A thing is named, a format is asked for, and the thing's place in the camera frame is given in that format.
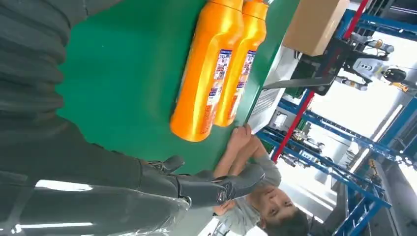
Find blue steel frame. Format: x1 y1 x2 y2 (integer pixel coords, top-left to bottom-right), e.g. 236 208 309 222
254 0 417 236

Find green table mat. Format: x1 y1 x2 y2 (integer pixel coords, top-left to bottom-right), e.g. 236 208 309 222
55 0 300 175

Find white humanoid robot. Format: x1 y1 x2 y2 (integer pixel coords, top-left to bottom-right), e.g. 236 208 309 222
335 32 411 93

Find red pole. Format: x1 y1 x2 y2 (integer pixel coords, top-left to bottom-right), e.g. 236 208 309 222
271 0 370 164

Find grey laptop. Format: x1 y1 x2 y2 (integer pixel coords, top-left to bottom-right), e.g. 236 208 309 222
246 37 354 135

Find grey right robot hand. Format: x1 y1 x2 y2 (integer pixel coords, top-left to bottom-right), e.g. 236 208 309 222
0 118 266 236

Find person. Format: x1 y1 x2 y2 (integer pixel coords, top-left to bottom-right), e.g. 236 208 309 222
211 123 310 236

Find orange drink bottle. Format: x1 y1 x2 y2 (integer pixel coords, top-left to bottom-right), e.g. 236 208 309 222
213 0 269 128
170 0 245 143

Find brown cardboard box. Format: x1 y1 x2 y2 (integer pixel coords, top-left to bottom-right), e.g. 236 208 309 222
282 0 350 57

